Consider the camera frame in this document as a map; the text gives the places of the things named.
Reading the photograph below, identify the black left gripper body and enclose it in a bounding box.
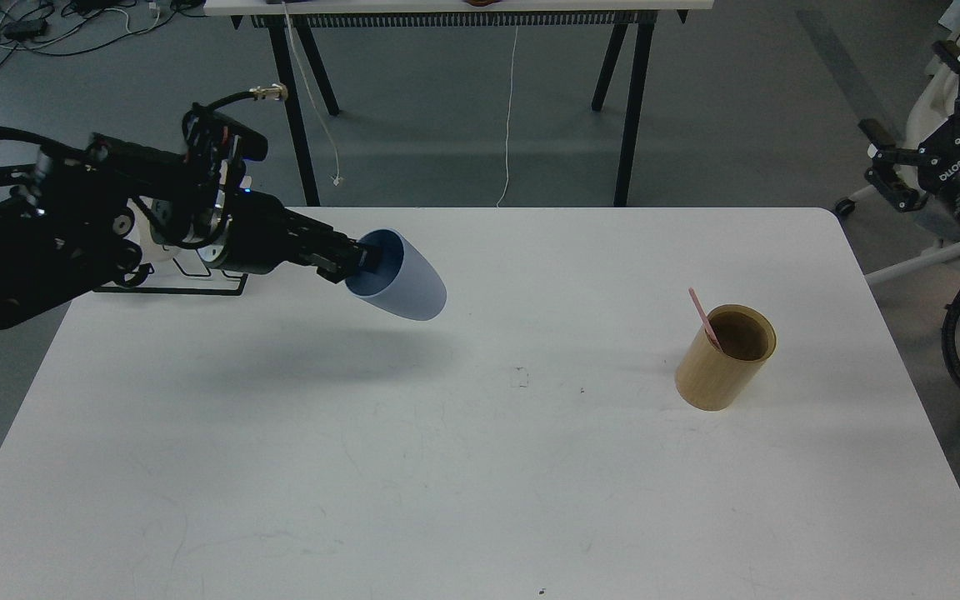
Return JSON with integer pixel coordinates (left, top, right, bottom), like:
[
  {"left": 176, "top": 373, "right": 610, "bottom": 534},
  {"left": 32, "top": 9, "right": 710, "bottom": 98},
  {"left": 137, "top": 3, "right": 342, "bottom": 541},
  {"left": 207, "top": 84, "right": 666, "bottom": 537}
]
[{"left": 211, "top": 192, "right": 336, "bottom": 276}]

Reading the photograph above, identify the blue plastic cup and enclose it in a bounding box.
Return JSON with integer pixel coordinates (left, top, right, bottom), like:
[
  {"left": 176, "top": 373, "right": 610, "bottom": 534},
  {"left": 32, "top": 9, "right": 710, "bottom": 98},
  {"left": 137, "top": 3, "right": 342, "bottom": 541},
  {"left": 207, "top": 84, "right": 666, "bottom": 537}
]
[{"left": 344, "top": 229, "right": 448, "bottom": 322}]

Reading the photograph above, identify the pink chopstick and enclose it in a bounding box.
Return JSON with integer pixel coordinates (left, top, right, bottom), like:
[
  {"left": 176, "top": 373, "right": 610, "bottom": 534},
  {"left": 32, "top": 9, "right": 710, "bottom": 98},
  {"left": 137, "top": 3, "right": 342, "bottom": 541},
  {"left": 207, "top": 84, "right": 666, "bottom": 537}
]
[{"left": 688, "top": 287, "right": 723, "bottom": 353}]

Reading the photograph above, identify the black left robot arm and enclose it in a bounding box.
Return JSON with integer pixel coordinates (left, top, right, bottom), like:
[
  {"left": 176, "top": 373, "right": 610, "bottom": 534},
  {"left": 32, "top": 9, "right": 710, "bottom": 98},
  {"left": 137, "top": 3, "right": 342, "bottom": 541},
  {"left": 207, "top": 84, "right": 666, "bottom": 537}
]
[{"left": 0, "top": 83, "right": 390, "bottom": 330}]

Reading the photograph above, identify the bamboo cylinder holder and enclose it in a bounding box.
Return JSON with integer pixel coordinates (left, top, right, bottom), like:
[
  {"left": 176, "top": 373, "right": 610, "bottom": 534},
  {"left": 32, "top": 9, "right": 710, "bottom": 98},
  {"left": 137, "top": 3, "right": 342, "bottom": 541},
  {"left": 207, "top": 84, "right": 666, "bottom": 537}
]
[{"left": 675, "top": 304, "right": 778, "bottom": 413}]

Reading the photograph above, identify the white background table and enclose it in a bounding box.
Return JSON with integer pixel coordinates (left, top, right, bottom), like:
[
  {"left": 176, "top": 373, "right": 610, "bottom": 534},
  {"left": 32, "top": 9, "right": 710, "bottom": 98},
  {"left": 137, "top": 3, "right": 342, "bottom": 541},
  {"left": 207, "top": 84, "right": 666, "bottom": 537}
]
[{"left": 199, "top": 1, "right": 715, "bottom": 208}]

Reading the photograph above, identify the black wire cup rack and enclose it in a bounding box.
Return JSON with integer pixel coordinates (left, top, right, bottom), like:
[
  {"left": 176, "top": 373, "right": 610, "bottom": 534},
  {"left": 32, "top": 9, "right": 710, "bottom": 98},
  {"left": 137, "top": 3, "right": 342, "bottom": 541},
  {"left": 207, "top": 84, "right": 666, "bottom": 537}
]
[{"left": 95, "top": 249, "right": 248, "bottom": 297}]

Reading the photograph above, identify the white hanging cable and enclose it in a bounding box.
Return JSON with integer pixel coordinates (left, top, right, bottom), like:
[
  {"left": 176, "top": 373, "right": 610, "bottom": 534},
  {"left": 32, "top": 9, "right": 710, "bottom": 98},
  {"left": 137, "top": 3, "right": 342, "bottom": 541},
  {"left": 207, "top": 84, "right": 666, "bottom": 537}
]
[{"left": 497, "top": 25, "right": 521, "bottom": 208}]

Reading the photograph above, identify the floor cables and adapter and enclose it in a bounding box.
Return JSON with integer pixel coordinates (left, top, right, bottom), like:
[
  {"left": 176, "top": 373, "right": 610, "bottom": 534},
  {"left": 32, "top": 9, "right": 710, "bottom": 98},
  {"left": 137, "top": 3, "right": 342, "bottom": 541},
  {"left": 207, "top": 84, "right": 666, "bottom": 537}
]
[{"left": 0, "top": 0, "right": 208, "bottom": 113}]

